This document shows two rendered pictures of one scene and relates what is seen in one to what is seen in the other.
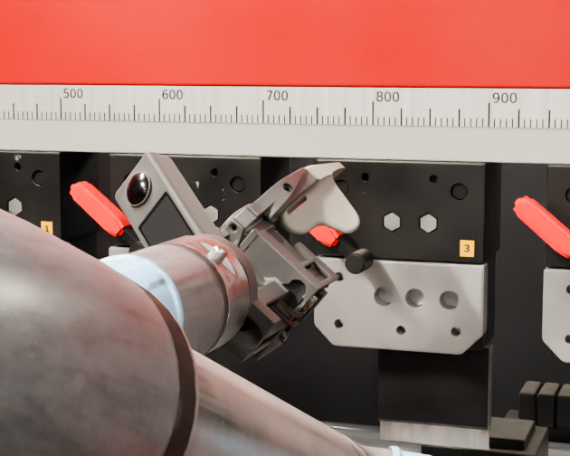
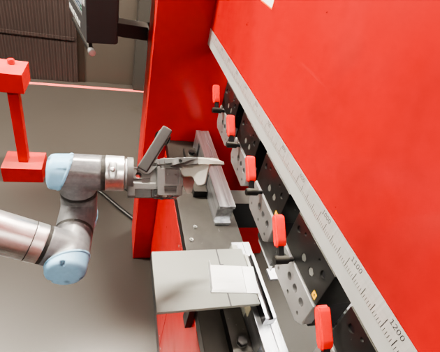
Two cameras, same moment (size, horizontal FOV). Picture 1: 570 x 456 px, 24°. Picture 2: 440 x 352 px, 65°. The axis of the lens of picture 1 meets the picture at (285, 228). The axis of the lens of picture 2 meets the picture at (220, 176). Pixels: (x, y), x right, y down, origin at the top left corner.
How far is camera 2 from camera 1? 86 cm
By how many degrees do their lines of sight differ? 53
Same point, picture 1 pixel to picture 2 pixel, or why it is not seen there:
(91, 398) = not seen: outside the picture
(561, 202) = (296, 227)
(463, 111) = (293, 172)
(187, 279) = (80, 172)
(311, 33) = (281, 110)
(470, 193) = (283, 199)
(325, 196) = (200, 170)
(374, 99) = (281, 146)
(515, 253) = not seen: hidden behind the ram
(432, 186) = (279, 187)
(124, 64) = (253, 86)
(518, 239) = not seen: hidden behind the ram
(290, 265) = (157, 183)
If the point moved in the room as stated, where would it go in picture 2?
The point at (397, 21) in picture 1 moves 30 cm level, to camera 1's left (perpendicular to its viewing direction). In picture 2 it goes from (295, 124) to (219, 63)
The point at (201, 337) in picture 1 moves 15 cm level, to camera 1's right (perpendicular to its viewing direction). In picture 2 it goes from (82, 187) to (104, 241)
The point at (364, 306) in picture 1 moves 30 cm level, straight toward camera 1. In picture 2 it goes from (255, 204) to (137, 230)
